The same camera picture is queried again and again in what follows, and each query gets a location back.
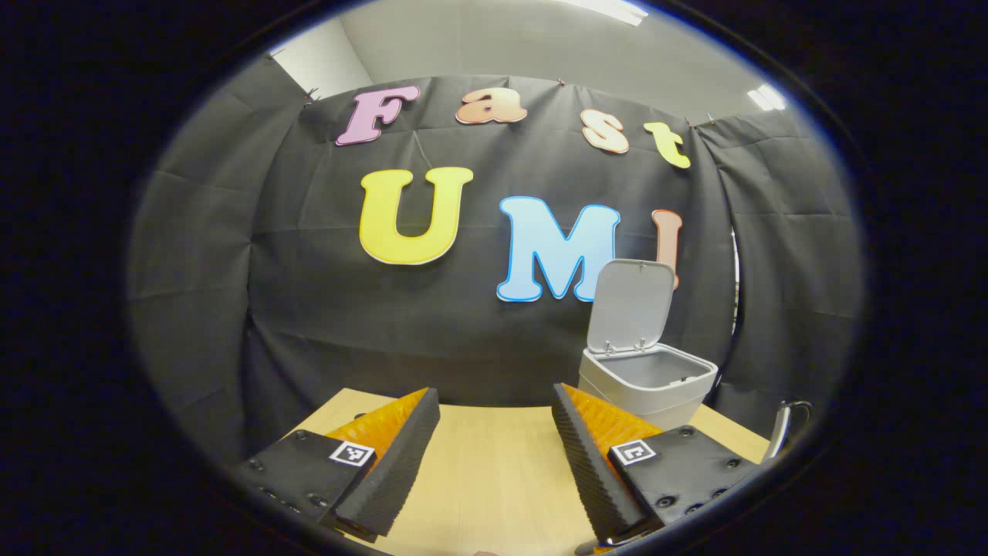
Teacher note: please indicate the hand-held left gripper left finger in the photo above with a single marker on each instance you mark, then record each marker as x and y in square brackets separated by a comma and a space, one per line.
[397, 463]

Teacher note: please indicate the small ceiling light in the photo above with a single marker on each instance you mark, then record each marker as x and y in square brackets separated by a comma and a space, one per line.
[766, 98]

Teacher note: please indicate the large ceiling light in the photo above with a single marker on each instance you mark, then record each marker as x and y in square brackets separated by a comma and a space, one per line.
[610, 9]

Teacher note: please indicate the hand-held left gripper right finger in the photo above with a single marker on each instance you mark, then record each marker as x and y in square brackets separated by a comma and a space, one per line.
[590, 463]

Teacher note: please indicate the grey desktop garbage bin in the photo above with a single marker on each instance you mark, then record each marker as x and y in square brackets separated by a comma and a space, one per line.
[648, 386]

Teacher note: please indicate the black backdrop cloth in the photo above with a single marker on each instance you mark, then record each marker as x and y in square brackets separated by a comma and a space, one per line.
[463, 324]

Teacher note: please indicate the wooden desktop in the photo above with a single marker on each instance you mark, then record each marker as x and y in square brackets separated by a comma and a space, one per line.
[494, 463]

